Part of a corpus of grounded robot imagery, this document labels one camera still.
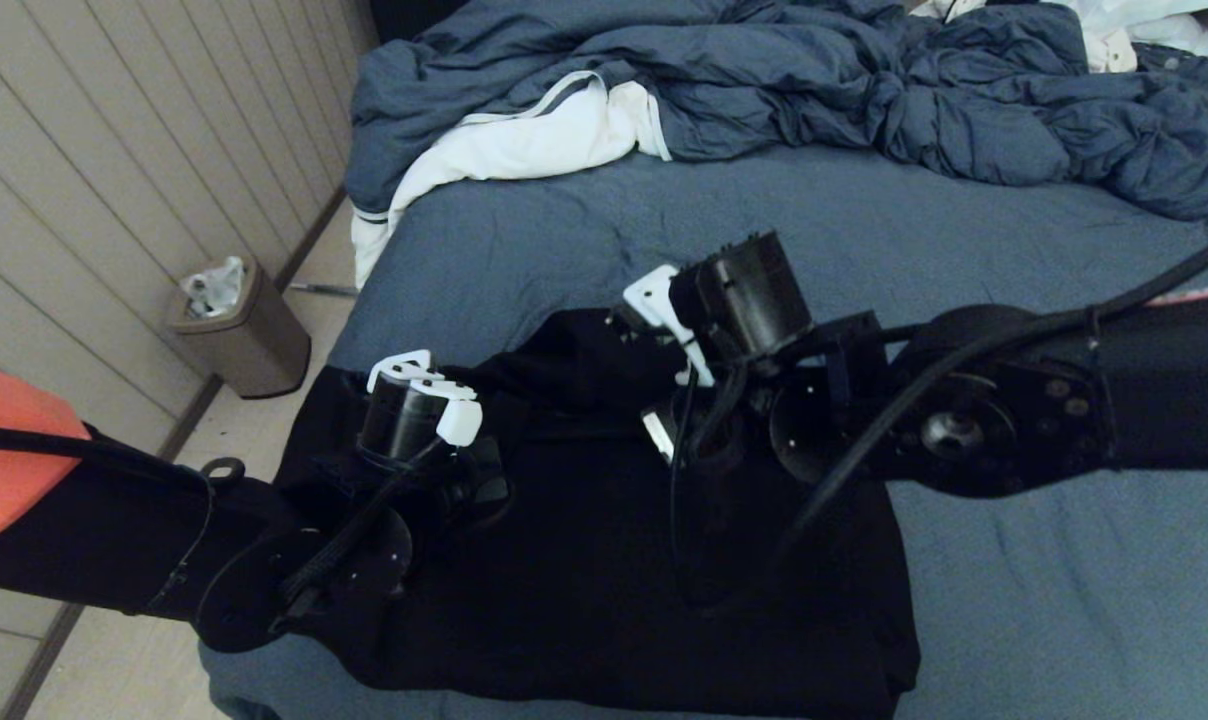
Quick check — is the black zip hoodie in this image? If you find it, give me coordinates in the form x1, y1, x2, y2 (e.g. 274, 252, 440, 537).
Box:
274, 308, 922, 720

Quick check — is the beige trash bin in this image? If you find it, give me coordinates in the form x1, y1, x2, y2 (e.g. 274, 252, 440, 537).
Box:
164, 255, 313, 399

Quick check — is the clear plastic bin bag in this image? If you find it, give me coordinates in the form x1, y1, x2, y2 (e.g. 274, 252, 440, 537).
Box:
182, 255, 247, 319

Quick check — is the white garment with grey stripe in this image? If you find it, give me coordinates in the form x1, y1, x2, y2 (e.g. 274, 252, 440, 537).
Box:
352, 70, 673, 289

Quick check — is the rumpled blue duvet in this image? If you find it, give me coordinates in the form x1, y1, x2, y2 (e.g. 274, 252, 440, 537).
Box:
347, 0, 1208, 221

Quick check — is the blue bed sheet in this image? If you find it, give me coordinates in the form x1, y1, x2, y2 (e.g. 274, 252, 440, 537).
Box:
192, 145, 1208, 720

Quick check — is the black headboard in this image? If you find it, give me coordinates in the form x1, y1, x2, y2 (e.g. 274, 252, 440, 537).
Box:
369, 0, 477, 46

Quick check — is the cream rumpled garment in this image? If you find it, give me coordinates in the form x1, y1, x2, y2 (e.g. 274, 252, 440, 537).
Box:
912, 0, 1140, 71

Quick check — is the white pillow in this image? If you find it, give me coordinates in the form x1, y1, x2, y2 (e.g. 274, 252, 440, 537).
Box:
1064, 0, 1208, 56

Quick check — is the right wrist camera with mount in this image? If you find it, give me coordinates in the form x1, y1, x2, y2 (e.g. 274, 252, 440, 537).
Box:
619, 264, 717, 389

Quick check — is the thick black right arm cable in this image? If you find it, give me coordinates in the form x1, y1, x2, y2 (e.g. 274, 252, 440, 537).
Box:
669, 225, 1208, 581

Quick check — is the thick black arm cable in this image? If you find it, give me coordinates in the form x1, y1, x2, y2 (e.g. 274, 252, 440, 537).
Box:
669, 225, 1208, 581
0, 422, 445, 616

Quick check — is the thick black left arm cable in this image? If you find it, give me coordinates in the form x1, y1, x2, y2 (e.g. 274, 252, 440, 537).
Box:
0, 422, 445, 616

